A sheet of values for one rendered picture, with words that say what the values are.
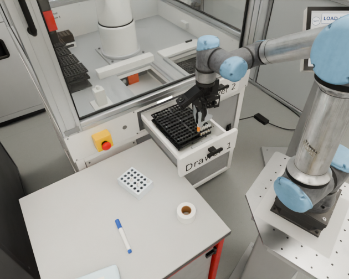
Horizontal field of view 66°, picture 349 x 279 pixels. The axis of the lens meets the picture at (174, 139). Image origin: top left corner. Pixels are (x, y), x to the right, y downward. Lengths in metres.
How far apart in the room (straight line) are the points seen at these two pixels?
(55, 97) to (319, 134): 0.83
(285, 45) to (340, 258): 0.72
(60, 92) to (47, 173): 1.42
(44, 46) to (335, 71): 0.79
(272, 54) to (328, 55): 0.31
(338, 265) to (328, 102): 0.61
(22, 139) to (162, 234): 2.01
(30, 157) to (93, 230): 1.60
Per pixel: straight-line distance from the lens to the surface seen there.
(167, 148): 1.12
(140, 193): 1.08
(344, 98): 0.66
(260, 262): 1.45
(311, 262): 1.08
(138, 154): 1.27
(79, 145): 1.20
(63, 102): 1.07
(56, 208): 1.18
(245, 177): 2.17
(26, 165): 2.55
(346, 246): 1.16
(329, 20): 1.64
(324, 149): 0.74
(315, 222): 1.06
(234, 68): 0.85
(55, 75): 1.01
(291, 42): 0.86
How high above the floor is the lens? 1.68
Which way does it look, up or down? 45 degrees down
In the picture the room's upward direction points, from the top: 2 degrees counter-clockwise
